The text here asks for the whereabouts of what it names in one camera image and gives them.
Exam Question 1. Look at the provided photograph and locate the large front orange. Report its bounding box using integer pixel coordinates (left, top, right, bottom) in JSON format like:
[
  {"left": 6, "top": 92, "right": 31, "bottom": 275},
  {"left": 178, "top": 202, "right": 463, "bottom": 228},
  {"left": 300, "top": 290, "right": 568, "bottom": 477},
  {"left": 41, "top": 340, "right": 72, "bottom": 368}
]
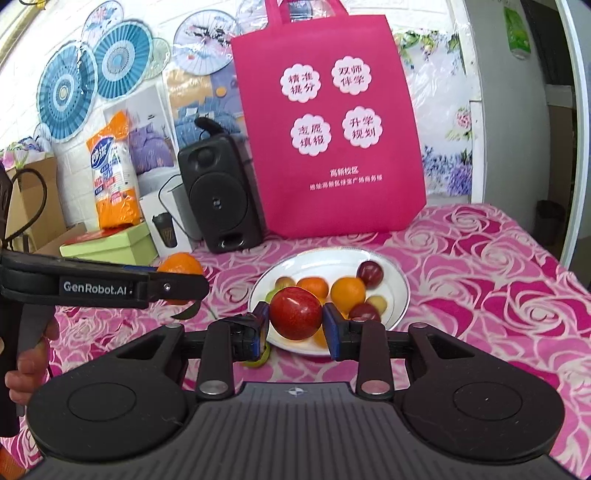
[{"left": 156, "top": 252, "right": 205, "bottom": 290}]

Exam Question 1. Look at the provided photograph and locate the blue paper fan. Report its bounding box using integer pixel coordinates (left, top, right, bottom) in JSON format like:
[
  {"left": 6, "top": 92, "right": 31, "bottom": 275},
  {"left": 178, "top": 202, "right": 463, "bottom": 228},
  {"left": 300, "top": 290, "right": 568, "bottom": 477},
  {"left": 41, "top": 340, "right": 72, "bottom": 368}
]
[
  {"left": 93, "top": 19, "right": 153, "bottom": 100},
  {"left": 36, "top": 41, "right": 98, "bottom": 143}
]

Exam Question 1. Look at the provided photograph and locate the pink rose tablecloth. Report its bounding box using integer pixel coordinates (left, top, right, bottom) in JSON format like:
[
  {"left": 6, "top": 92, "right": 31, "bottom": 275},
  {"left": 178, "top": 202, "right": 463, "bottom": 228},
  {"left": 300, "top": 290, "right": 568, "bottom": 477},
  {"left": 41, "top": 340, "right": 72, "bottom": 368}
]
[{"left": 45, "top": 204, "right": 590, "bottom": 478}]

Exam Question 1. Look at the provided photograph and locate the black speaker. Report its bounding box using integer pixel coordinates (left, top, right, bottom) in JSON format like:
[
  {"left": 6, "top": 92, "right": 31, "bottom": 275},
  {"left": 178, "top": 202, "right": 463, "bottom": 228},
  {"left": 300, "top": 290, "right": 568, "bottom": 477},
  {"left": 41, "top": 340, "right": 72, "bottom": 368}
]
[{"left": 178, "top": 134, "right": 263, "bottom": 254}]

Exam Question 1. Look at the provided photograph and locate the white floral paper fan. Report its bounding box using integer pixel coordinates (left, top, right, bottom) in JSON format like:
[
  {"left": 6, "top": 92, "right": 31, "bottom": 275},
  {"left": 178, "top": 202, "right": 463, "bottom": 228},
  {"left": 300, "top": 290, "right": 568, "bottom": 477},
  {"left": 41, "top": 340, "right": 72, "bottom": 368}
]
[{"left": 171, "top": 9, "right": 242, "bottom": 76}]

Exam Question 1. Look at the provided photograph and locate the dark plum back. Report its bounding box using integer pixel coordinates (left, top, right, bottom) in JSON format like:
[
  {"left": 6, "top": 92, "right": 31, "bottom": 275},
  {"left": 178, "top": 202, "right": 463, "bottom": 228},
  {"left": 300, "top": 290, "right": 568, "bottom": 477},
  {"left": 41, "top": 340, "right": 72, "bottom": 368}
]
[{"left": 356, "top": 260, "right": 384, "bottom": 290}]

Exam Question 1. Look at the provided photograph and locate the small tangerine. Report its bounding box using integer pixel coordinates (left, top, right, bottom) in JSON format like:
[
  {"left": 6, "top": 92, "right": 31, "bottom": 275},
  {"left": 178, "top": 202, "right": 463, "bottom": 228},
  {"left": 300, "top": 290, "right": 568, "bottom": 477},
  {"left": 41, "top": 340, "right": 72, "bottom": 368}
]
[{"left": 297, "top": 276, "right": 329, "bottom": 301}]

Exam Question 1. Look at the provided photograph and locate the small tan kiwi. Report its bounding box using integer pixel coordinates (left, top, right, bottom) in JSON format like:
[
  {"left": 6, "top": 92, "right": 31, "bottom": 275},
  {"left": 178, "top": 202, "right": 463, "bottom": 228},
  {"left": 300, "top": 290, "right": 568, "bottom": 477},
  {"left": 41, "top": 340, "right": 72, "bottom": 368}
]
[{"left": 366, "top": 295, "right": 388, "bottom": 315}]

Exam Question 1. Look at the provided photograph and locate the pink tote bag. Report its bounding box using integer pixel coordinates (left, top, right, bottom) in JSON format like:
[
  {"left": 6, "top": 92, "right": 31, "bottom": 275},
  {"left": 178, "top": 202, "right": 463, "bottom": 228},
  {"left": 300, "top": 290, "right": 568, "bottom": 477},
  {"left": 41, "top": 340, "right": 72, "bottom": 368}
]
[{"left": 231, "top": 1, "right": 426, "bottom": 238}]

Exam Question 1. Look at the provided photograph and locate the red tomato apple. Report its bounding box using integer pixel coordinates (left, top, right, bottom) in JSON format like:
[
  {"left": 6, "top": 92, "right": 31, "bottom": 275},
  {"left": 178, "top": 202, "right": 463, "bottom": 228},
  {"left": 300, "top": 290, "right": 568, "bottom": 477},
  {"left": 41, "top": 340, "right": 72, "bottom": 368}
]
[{"left": 270, "top": 287, "right": 322, "bottom": 341}]

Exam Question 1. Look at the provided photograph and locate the brown cardboard box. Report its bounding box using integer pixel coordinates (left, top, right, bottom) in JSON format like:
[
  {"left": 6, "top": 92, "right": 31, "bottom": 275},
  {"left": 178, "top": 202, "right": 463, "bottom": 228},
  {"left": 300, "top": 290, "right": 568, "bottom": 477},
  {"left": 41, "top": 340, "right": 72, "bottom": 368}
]
[{"left": 6, "top": 157, "right": 86, "bottom": 257}]

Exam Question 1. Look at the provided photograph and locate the dark red plum front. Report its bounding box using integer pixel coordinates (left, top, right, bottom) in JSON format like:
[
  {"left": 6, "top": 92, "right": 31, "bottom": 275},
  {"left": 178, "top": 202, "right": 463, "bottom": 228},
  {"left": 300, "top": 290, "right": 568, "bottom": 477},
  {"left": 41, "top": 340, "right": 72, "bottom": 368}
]
[{"left": 348, "top": 302, "right": 382, "bottom": 322}]

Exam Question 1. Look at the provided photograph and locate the blue paper fan left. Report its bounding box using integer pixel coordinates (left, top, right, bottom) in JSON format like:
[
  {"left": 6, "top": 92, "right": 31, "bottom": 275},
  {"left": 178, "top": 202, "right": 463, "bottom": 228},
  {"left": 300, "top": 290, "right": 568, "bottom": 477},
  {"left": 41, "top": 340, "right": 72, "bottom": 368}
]
[{"left": 36, "top": 41, "right": 98, "bottom": 143}]

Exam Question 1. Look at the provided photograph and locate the blue paper fan right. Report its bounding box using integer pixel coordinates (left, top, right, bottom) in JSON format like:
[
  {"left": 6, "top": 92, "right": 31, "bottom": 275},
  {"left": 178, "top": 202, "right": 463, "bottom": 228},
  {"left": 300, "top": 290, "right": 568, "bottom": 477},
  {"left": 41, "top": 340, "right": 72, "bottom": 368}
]
[{"left": 93, "top": 19, "right": 153, "bottom": 100}]

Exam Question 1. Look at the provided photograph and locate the white cup box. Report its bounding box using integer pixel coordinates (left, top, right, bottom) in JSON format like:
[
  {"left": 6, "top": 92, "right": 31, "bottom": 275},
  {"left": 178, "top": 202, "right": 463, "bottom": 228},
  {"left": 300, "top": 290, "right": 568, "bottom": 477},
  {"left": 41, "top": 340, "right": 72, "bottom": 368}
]
[{"left": 140, "top": 184, "right": 200, "bottom": 259}]

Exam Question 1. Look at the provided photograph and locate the white oval plate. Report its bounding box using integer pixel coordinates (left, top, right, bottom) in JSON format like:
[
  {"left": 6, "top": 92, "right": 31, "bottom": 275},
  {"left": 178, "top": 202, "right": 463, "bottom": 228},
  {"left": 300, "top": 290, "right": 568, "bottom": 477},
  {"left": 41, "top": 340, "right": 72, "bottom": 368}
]
[{"left": 247, "top": 246, "right": 411, "bottom": 357}]

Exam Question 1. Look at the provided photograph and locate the bedding poster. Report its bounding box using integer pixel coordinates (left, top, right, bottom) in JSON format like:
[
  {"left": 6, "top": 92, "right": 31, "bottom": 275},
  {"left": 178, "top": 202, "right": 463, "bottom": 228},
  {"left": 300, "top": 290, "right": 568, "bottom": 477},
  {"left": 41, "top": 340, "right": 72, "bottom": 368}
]
[{"left": 103, "top": 83, "right": 179, "bottom": 196}]

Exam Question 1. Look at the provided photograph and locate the orange white detergent bag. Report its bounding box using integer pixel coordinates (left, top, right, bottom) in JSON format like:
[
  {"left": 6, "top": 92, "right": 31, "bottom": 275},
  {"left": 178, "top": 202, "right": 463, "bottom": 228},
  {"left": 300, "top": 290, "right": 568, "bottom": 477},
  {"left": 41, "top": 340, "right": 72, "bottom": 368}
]
[{"left": 86, "top": 110, "right": 141, "bottom": 229}]

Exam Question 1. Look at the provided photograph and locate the person left hand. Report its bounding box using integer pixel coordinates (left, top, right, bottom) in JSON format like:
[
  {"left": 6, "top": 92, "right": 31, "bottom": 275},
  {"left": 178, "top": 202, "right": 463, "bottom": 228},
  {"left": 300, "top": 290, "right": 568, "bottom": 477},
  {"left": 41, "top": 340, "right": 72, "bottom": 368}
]
[{"left": 5, "top": 319, "right": 59, "bottom": 406}]

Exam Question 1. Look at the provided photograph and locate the big orange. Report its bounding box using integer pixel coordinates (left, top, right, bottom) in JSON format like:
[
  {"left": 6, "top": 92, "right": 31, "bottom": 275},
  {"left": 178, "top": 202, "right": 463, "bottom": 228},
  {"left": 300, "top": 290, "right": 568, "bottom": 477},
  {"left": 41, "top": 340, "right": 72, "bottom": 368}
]
[{"left": 329, "top": 277, "right": 366, "bottom": 315}]

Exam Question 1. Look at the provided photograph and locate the large green apple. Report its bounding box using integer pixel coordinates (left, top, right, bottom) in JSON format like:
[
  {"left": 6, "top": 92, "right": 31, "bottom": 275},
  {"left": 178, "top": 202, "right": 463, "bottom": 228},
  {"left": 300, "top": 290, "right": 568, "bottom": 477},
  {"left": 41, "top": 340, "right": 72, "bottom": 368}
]
[{"left": 242, "top": 288, "right": 279, "bottom": 369}]

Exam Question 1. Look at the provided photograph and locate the red green small apple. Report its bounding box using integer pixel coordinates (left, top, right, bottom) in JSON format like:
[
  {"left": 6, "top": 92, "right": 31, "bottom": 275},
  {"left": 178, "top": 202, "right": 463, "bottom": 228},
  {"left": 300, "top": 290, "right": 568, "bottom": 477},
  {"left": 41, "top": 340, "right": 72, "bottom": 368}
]
[{"left": 274, "top": 276, "right": 297, "bottom": 290}]

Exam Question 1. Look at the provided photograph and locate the green cardboard box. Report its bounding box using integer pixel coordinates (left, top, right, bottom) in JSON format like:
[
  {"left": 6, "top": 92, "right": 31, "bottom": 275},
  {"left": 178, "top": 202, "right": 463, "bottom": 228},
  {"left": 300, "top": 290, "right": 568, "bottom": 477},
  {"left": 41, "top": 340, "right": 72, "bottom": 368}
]
[{"left": 59, "top": 223, "right": 158, "bottom": 266}]

